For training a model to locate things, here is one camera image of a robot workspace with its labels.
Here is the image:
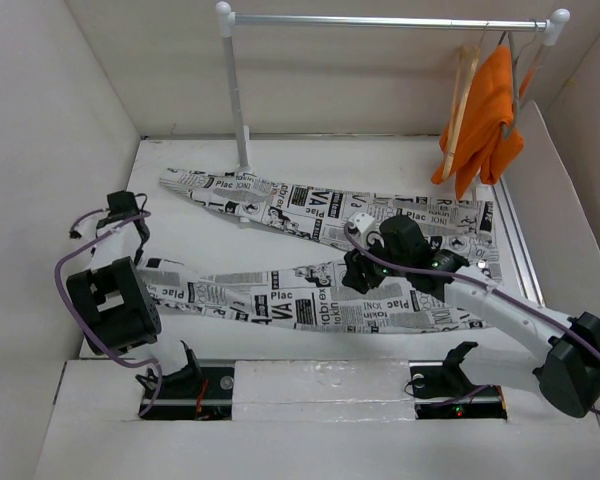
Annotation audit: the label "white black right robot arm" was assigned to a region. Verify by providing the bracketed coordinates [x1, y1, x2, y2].
[343, 214, 600, 418]

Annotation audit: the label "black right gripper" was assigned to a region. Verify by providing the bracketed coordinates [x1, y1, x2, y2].
[340, 230, 410, 294]

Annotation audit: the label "orange cloth on hanger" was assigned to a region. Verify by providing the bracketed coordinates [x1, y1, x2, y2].
[449, 46, 524, 200]

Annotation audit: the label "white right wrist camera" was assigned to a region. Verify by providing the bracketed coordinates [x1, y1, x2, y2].
[346, 212, 376, 244]

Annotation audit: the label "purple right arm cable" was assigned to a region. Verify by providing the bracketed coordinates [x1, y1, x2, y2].
[343, 222, 600, 420]

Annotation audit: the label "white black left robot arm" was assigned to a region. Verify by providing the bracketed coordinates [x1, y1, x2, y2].
[64, 190, 204, 397]

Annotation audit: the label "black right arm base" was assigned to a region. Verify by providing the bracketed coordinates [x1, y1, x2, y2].
[403, 364, 508, 420]

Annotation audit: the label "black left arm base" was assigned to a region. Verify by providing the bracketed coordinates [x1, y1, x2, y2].
[140, 360, 235, 421]

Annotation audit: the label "white metal clothes rack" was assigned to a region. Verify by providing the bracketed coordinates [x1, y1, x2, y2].
[214, 0, 572, 201]

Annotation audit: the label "aluminium side rail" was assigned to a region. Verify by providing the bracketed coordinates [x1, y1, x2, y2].
[492, 180, 545, 305]

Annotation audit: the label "newspaper print trousers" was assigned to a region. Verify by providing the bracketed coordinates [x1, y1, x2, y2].
[139, 167, 504, 334]

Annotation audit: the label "wooden clothes hanger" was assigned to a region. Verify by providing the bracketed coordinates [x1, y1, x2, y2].
[442, 45, 481, 181]

